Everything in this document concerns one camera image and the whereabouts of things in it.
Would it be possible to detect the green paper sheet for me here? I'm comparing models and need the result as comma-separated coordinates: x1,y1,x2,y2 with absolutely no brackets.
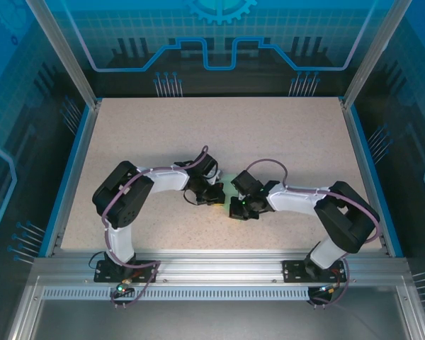
217,173,245,221

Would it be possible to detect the aluminium mounting rail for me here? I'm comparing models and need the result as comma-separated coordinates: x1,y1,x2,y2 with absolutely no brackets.
31,247,412,284

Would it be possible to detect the slotted grey cable duct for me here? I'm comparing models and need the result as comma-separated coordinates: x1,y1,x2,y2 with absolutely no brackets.
40,286,311,302

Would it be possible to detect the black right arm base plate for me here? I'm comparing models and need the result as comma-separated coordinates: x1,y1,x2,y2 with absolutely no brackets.
281,259,348,283

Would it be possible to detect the aluminium side frame rail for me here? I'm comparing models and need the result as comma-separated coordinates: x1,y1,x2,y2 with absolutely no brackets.
339,97,394,258
44,98,102,258

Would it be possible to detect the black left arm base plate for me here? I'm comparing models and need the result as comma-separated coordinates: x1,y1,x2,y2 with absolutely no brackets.
93,259,159,283

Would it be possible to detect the aluminium frame post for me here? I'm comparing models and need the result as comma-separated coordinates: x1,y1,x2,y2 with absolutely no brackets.
341,0,414,111
24,0,102,111

